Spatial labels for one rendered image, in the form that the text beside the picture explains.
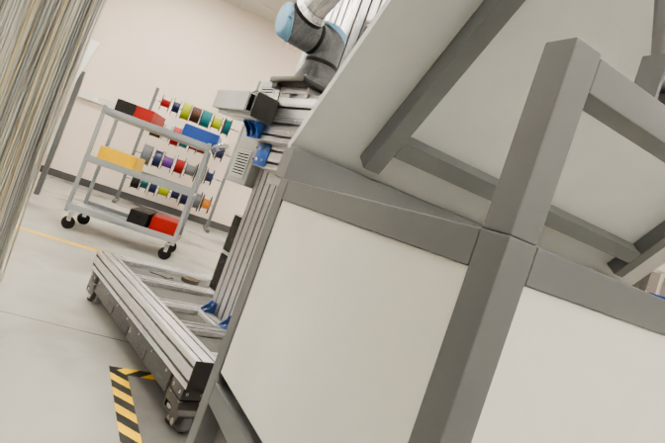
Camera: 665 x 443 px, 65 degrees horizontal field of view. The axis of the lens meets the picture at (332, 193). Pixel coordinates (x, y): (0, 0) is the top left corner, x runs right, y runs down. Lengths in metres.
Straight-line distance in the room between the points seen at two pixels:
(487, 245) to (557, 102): 0.15
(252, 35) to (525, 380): 8.06
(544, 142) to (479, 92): 0.55
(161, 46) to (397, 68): 7.42
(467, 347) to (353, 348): 0.19
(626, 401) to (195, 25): 8.01
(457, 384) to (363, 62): 0.61
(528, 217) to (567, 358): 0.17
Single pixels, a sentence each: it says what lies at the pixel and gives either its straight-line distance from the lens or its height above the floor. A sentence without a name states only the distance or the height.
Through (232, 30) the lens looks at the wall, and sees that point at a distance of 8.43.
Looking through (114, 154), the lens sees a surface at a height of 0.65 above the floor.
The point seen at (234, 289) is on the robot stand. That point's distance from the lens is 2.13.
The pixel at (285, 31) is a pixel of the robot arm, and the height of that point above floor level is 1.28.
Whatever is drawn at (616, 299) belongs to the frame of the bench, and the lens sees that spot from 0.65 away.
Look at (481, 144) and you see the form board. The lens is 1.15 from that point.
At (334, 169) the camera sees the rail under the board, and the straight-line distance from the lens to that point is 1.05.
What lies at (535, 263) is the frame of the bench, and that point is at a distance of 0.54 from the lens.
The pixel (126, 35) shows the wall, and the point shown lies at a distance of 8.35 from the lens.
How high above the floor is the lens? 0.76
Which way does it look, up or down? 3 degrees up
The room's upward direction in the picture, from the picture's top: 20 degrees clockwise
